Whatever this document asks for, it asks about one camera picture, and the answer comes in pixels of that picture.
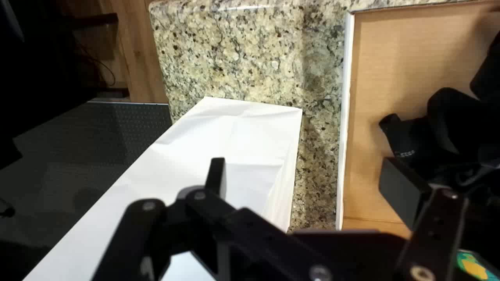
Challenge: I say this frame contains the white paper carrier bag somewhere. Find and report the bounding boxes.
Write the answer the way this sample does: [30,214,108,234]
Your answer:
[22,95,305,281]

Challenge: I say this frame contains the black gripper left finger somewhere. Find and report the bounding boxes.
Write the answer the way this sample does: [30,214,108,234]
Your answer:
[92,156,334,281]

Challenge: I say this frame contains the cardboard tray with white rim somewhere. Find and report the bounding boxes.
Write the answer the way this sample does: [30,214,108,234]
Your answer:
[334,0,500,240]

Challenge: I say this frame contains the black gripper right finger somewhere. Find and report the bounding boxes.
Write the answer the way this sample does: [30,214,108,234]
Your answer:
[378,156,500,281]

